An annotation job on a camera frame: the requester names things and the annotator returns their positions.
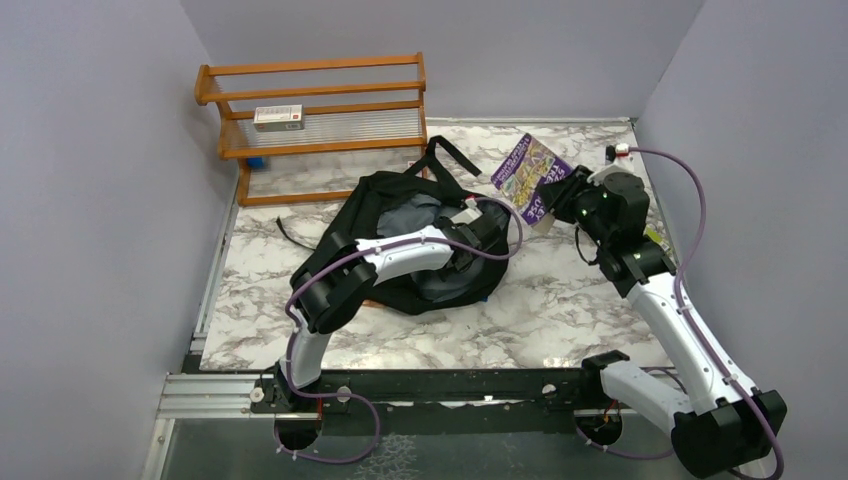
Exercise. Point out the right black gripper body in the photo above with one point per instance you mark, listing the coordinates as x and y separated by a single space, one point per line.
577 202

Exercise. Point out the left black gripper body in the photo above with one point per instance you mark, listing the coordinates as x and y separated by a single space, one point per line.
467 264

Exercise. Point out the purple treehouse book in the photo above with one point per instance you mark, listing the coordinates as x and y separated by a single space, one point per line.
529 165

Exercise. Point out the black student backpack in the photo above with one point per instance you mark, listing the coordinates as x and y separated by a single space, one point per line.
389 203

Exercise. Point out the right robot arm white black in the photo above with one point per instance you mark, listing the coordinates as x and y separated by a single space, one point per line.
720 420

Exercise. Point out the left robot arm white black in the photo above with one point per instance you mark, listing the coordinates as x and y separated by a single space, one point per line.
448 262

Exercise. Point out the green comic book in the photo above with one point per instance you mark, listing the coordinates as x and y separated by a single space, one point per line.
655 236

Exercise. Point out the wooden shelf rack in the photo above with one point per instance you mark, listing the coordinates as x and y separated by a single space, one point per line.
366 126

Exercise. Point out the white red box on shelf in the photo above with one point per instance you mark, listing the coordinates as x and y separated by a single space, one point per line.
278 118

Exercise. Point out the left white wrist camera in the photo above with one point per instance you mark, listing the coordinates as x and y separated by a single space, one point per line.
471 205

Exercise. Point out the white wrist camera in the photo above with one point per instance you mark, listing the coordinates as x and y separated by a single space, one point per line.
471 205
618 159

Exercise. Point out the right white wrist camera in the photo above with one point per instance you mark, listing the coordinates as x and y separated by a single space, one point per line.
618 159

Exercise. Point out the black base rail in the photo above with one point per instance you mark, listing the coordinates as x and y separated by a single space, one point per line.
551 400

